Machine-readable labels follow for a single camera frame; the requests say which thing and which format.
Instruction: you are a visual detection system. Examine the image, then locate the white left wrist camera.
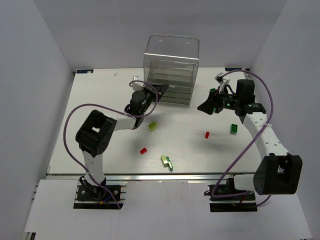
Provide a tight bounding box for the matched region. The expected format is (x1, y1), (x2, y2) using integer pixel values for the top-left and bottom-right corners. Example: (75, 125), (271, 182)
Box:
(129, 76), (144, 91)

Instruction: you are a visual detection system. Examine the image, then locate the aluminium table front rail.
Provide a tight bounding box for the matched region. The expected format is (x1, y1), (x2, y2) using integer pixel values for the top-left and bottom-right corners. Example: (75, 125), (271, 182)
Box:
(46, 172), (258, 182)

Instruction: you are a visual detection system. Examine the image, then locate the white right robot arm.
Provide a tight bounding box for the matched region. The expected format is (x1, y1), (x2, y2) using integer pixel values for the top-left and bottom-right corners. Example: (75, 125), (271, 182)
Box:
(197, 77), (303, 198)

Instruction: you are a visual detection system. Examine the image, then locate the small red lego right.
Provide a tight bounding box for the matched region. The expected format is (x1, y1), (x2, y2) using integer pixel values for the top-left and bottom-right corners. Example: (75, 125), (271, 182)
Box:
(205, 131), (210, 139)

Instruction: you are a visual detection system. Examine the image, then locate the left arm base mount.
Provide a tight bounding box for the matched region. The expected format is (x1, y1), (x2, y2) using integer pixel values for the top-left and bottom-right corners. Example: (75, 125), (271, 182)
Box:
(73, 177), (127, 210)

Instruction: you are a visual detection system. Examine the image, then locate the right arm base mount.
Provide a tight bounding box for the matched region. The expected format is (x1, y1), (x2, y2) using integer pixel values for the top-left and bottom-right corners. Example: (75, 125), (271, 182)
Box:
(203, 184), (258, 213)

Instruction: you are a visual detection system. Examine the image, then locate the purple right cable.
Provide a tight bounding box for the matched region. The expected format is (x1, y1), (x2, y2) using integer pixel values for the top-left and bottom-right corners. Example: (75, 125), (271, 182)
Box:
(211, 68), (275, 208)

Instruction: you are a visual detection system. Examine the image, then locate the lime green lego brick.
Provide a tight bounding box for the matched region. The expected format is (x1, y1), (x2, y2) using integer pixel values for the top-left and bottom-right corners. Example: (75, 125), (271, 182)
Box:
(147, 121), (158, 132)

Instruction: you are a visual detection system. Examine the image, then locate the purple cable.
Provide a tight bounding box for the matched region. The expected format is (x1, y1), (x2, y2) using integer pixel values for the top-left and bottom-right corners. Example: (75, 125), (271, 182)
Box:
(211, 68), (275, 208)
(63, 80), (162, 210)

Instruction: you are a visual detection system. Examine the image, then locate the small red lego front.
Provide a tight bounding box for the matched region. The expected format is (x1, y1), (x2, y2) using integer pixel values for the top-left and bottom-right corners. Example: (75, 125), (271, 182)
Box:
(140, 148), (148, 155)

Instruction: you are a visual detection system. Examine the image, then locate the blue label corner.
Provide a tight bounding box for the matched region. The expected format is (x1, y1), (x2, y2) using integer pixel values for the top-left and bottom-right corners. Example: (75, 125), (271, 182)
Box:
(76, 69), (94, 74)
(224, 67), (242, 72)

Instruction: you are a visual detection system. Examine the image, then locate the blue label right corner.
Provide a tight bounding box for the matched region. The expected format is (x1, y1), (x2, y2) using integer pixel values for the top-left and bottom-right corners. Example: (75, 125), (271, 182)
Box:
(224, 67), (242, 72)

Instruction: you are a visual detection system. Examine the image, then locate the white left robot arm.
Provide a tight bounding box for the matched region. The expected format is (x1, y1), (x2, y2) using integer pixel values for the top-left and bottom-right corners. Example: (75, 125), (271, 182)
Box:
(75, 80), (169, 199)

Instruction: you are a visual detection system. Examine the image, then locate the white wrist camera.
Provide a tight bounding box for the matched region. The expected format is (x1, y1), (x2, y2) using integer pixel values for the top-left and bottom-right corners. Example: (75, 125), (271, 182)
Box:
(214, 72), (230, 89)
(129, 76), (144, 91)

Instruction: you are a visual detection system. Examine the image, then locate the small red lego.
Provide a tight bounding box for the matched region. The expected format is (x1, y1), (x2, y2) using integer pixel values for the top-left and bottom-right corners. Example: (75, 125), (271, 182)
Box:
(205, 131), (210, 139)
(140, 148), (148, 155)

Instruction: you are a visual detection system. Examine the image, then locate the light green lego assembly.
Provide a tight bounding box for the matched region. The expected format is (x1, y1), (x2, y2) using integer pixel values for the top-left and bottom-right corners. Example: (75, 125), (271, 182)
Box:
(160, 155), (174, 171)

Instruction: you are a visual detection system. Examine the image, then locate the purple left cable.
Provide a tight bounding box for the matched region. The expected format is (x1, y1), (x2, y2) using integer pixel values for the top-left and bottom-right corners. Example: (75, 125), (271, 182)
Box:
(63, 80), (162, 210)

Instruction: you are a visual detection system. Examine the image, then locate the blue label left corner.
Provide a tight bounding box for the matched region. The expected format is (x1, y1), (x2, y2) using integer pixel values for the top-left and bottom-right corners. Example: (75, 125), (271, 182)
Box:
(76, 69), (94, 74)

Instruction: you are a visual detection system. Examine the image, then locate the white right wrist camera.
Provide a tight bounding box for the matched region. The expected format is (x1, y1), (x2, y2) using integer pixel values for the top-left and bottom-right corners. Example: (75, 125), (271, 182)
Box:
(214, 72), (230, 89)

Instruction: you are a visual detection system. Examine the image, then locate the dark green lego brick right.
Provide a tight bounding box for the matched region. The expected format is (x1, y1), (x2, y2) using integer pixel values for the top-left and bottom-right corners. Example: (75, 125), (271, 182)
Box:
(229, 123), (238, 135)

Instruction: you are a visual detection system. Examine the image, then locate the clear drawer container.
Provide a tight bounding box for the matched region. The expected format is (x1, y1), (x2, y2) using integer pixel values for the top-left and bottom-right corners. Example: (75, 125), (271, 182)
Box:
(143, 34), (200, 106)

